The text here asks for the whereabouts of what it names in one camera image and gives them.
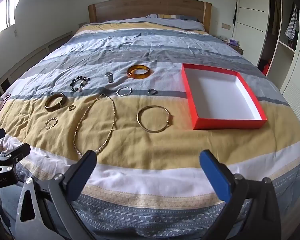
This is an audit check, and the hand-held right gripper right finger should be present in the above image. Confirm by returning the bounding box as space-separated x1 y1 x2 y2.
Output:
199 149 282 240

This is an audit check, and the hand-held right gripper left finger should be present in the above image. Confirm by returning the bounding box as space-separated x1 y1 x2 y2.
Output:
15 150 98 240

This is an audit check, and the twisted silver hoop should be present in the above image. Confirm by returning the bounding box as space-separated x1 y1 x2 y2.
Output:
45 117 58 130

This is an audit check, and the dark brown bangle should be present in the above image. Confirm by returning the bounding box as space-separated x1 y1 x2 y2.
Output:
45 93 69 112

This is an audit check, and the silver chain necklace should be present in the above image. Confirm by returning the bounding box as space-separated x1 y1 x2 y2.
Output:
73 93 115 158

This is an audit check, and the silver bangles pair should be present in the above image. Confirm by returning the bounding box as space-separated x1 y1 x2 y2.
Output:
137 105 174 133

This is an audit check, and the red cardboard box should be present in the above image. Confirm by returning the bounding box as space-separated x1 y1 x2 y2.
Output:
182 63 268 130

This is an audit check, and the twisted silver bracelet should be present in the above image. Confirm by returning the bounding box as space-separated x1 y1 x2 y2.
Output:
116 86 133 97

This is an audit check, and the white low cabinet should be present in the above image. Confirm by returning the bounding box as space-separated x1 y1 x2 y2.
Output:
0 31 73 100

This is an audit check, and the amber bangle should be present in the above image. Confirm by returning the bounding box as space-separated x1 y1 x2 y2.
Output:
127 64 151 80

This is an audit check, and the red bag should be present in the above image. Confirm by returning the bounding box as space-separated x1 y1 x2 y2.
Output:
261 59 271 76

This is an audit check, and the wooden nightstand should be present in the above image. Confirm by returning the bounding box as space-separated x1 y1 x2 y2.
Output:
222 39 243 55

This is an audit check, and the striped pillow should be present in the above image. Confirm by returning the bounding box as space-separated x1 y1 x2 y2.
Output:
146 14 205 30

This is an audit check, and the striped hanging shirt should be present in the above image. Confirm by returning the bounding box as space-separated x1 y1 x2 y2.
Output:
284 5 299 40

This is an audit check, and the wooden headboard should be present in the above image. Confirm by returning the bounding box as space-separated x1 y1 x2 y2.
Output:
88 0 212 34

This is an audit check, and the white wardrobe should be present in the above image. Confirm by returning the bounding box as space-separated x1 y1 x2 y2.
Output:
231 0 300 120

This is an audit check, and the brown strap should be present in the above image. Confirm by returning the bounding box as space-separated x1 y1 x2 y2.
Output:
0 94 12 128

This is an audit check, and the dark bead bracelet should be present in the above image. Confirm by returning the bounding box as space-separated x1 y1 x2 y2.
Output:
70 75 92 92

